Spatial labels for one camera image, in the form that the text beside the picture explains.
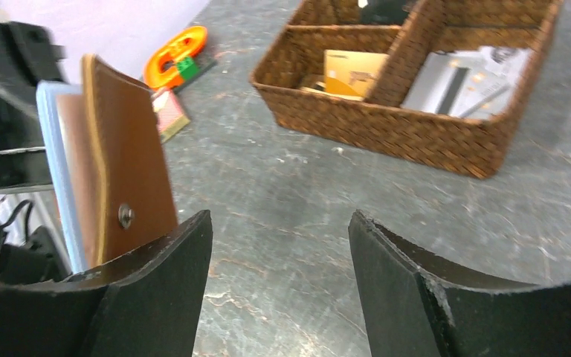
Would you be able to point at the dark grey card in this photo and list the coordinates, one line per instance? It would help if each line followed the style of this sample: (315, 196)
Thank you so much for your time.
(385, 12)

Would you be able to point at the white cards in basket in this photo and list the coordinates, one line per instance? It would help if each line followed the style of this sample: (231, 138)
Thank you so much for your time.
(467, 84)

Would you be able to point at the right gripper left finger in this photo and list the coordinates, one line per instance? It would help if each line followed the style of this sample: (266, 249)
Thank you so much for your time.
(144, 303)

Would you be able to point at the pink card on table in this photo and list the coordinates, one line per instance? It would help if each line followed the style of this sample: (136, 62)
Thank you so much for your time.
(170, 114)

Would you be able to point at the green toy block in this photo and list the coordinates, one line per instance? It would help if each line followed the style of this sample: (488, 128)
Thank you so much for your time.
(187, 68)

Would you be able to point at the brown leather card holder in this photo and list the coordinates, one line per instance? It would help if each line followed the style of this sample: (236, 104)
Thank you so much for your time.
(106, 162)

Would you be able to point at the brown wicker divided basket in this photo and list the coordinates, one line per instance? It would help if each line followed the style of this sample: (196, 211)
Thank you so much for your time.
(460, 145)

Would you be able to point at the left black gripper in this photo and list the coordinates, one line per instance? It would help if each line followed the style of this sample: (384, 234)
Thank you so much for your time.
(27, 56)

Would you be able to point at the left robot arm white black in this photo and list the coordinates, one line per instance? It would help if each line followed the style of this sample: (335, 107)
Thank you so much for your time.
(40, 258)

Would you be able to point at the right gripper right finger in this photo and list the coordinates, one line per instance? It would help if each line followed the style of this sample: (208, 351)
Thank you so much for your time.
(416, 303)

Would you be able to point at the gold card in basket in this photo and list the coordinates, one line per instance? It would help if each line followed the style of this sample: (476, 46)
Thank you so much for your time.
(346, 74)

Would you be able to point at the orange plastic letter toy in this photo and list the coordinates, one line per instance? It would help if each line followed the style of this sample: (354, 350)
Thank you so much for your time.
(160, 71)

